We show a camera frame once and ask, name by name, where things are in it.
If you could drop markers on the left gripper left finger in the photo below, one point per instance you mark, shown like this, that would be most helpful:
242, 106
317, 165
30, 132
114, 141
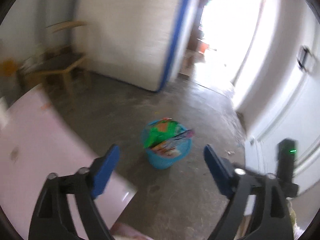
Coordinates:
52, 218

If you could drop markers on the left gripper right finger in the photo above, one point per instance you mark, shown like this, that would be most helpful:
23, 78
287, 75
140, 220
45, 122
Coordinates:
270, 218

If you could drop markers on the pink orange snack bag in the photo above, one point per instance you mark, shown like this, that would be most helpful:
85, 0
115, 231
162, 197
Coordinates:
175, 146

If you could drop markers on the green snack bag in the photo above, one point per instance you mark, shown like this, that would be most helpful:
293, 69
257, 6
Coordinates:
159, 131

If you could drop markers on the blue plastic trash basket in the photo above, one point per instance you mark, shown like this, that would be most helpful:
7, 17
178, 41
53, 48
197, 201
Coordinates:
159, 162

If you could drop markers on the yellow plastic bag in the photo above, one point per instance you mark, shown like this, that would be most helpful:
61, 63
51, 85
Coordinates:
8, 68

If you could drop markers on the wooden chair black seat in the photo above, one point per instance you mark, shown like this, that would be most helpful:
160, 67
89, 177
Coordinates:
62, 61

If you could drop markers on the white mattress blue edge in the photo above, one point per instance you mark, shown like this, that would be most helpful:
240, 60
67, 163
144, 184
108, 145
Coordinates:
134, 41

